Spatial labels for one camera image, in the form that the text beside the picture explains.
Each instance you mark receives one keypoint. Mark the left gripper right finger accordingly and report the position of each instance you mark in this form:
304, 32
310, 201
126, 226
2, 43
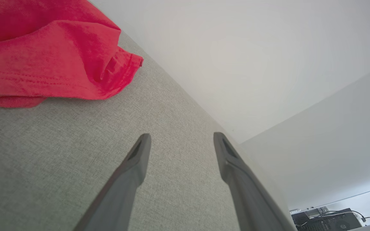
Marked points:
249, 199

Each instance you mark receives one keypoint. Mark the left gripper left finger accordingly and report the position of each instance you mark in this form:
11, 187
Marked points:
124, 192

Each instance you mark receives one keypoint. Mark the red and white shirt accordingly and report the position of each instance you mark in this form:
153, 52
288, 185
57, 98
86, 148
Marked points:
43, 54

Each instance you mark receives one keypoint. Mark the grey fabric sofa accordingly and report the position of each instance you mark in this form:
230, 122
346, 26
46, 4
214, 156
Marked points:
75, 144

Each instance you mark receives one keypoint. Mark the black electronic device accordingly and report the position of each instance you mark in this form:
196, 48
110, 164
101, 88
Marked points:
329, 222

